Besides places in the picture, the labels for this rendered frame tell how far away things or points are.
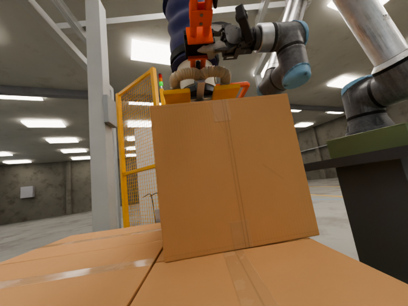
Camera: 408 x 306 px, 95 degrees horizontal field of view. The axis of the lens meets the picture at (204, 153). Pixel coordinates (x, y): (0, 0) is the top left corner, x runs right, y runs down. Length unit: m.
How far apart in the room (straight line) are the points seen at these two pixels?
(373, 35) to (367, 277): 0.90
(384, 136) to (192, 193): 0.80
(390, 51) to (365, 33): 0.12
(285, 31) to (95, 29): 2.31
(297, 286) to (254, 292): 0.07
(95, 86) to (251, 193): 2.11
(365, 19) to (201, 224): 0.99
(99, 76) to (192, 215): 2.11
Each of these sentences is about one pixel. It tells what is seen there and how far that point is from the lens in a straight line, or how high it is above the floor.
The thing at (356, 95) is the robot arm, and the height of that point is 1.03.
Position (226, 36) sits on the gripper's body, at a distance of 0.72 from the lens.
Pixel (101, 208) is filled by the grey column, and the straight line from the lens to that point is 2.07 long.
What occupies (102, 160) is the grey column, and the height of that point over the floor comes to 1.09.
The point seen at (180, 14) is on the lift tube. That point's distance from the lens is 1.03.
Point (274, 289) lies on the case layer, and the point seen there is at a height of 0.54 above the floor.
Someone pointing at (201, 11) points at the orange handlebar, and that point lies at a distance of 0.63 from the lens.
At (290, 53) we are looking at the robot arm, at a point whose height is 1.09.
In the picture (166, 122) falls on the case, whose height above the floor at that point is 0.89.
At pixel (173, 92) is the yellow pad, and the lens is 0.72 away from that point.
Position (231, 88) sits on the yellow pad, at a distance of 0.75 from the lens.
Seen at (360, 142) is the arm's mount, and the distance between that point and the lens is 1.05.
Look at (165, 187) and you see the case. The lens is 0.49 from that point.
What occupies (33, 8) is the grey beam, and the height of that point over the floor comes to 3.10.
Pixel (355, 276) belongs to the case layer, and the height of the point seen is 0.54.
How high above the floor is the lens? 0.71
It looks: 10 degrees up
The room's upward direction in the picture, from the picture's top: 8 degrees counter-clockwise
